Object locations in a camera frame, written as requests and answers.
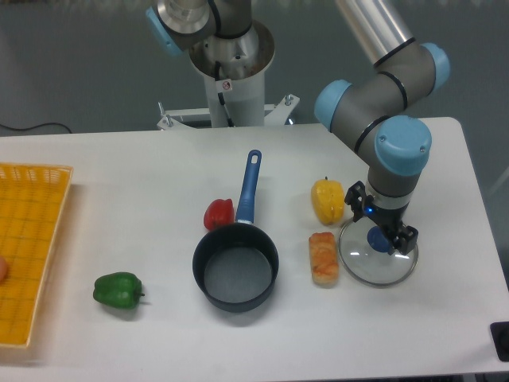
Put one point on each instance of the yellow bell pepper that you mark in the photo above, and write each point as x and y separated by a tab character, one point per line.
327	198

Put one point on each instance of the yellow woven basket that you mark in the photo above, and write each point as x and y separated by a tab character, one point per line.
33	197

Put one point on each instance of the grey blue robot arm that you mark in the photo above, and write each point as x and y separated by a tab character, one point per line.
369	119

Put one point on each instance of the orange object in basket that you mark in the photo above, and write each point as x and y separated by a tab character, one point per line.
4	268

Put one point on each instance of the black table corner device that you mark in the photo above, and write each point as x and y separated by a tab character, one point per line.
500	337

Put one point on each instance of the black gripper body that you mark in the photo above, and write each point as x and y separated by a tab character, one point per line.
385	212

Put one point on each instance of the glass pot lid blue knob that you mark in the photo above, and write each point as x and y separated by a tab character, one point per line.
363	250

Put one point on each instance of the red bell pepper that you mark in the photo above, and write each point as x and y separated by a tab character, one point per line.
219	213

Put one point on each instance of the dark saucepan blue handle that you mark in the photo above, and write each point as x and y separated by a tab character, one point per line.
236	266

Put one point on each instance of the green bell pepper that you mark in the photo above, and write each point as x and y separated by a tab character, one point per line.
119	290

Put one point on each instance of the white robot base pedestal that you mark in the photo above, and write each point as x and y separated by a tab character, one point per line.
233	71

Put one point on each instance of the toasted bread loaf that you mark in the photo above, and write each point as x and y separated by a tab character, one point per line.
323	258

